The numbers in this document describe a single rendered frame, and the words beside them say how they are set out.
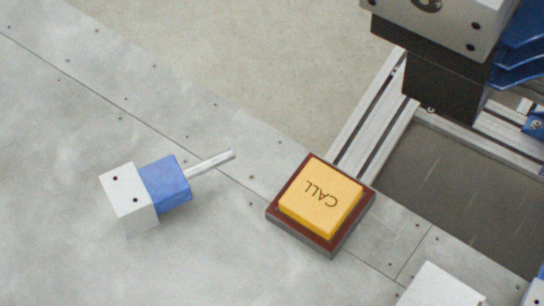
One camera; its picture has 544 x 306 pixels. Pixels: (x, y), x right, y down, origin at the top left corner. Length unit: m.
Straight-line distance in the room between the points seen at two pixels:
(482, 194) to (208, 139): 0.73
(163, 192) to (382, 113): 0.79
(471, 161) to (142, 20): 0.77
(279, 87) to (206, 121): 0.95
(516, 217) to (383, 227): 0.70
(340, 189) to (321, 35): 1.11
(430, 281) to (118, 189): 0.31
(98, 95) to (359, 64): 1.01
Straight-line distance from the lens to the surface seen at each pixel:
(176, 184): 1.01
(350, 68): 2.05
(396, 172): 1.72
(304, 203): 1.00
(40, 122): 1.12
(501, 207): 1.71
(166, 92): 1.11
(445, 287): 0.92
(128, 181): 1.01
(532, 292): 0.97
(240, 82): 2.04
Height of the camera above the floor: 1.75
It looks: 63 degrees down
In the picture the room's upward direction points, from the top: 4 degrees counter-clockwise
